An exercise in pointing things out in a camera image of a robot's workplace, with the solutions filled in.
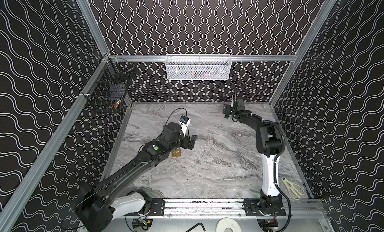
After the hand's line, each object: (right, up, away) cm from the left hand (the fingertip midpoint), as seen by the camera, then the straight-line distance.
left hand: (193, 133), depth 75 cm
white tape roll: (+16, -41, -6) cm, 44 cm away
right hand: (+28, +16, +33) cm, 46 cm away
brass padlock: (-10, -14, +17) cm, 24 cm away
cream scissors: (+54, -31, +4) cm, 63 cm away
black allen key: (+1, -43, -5) cm, 43 cm away
